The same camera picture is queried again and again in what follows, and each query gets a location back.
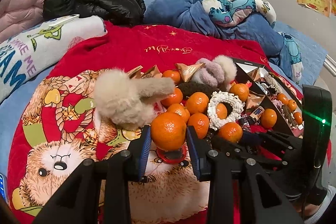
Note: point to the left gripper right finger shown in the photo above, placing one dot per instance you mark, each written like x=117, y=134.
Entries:
x=198, y=151

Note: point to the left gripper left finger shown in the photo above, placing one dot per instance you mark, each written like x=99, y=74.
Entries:
x=139, y=149

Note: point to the large front mandarin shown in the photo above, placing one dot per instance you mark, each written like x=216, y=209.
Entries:
x=168, y=131

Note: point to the brown knit scrunchie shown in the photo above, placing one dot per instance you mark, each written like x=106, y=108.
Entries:
x=286, y=113

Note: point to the orange pyramid snack pack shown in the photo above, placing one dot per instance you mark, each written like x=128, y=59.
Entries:
x=255, y=74

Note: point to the beige fluffy plush scrunchie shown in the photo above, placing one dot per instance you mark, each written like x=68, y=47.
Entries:
x=129, y=103

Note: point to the white crochet scrunchie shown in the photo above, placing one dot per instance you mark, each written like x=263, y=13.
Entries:
x=224, y=108

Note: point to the red bear blanket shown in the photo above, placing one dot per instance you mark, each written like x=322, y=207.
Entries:
x=68, y=164

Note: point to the cream pompom plush scrunchie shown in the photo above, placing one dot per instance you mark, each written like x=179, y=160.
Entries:
x=217, y=73

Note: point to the black shallow box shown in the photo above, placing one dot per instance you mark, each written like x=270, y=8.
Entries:
x=281, y=125

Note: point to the blue fleece blanket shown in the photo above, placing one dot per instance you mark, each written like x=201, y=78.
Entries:
x=191, y=16

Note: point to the smartphone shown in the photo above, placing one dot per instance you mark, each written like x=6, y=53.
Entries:
x=3, y=187

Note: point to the blue monster print pillow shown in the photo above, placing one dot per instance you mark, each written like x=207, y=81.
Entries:
x=228, y=13

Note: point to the black puffer jacket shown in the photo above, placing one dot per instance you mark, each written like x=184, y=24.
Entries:
x=118, y=12

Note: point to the pink quilt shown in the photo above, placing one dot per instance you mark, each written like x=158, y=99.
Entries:
x=18, y=16

